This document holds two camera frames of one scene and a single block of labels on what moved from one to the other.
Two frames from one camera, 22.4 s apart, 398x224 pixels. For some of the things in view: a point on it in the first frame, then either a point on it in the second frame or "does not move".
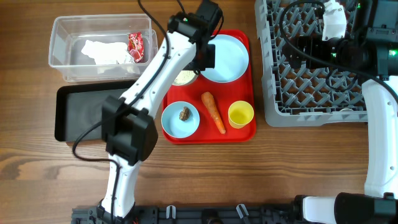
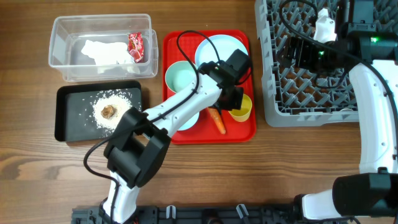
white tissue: x=107 y=53 does not move
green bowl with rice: x=185 y=77 does not move
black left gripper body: x=206 y=60 to x=234 y=102
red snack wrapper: x=135 y=46 does not move
